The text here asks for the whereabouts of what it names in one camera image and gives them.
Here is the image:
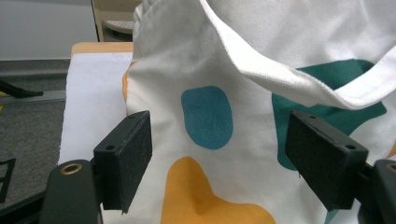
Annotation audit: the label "black slanted frame strut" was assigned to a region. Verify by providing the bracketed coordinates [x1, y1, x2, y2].
[0, 79, 45, 99]

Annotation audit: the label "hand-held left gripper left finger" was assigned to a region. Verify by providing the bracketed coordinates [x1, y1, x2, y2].
[92, 110, 153, 215]

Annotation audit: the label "white tote bag coloured patches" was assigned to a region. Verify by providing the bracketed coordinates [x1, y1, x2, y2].
[121, 0, 396, 224]

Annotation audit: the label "aluminium frame rail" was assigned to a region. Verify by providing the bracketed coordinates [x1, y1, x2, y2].
[0, 90, 67, 106]

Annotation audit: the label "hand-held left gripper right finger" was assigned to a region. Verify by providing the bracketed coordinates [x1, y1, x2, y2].
[284, 110, 370, 213]

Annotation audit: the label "white cabinet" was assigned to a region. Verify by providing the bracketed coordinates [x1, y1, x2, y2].
[0, 0, 99, 62]

